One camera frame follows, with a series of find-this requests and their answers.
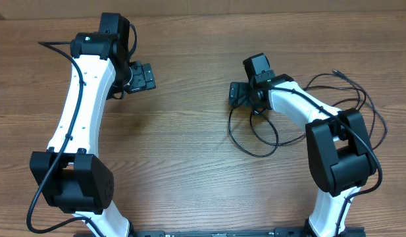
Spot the black thin USB cable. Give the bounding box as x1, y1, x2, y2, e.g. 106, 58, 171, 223
303, 68, 371, 113

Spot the black cable with barrel plug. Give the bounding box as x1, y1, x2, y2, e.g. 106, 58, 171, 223
304, 86, 388, 151

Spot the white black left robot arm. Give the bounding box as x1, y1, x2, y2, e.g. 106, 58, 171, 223
26, 30, 155, 236

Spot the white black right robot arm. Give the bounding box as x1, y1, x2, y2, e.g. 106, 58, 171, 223
228, 72, 382, 236

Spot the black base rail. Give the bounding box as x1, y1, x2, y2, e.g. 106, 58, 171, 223
74, 226, 367, 237

